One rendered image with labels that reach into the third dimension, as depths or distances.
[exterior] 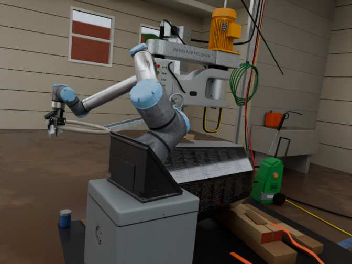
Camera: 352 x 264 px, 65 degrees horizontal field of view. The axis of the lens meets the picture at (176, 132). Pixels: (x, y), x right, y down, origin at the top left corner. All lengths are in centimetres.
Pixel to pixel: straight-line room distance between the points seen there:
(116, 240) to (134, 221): 10
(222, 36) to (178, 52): 51
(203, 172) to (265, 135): 297
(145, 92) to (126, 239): 60
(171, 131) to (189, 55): 137
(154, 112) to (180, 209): 44
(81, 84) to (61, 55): 91
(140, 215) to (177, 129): 42
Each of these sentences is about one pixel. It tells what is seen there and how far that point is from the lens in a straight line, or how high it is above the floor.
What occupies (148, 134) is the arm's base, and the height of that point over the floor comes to 111.
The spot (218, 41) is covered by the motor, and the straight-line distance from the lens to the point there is 282.
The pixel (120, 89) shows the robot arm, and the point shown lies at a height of 130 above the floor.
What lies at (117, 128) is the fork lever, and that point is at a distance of 234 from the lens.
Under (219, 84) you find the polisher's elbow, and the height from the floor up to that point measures 143.
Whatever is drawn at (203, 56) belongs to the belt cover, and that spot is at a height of 166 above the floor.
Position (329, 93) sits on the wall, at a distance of 712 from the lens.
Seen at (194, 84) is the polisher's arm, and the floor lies 141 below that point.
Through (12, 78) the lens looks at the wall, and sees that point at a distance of 814.
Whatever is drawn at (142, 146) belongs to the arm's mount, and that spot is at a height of 108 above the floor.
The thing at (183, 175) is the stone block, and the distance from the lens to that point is 222.
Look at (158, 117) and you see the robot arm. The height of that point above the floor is 120.
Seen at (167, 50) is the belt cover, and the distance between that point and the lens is 245.
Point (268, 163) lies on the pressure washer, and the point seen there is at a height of 52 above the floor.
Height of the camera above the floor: 131
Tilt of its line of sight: 8 degrees down
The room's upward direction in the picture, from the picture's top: 6 degrees clockwise
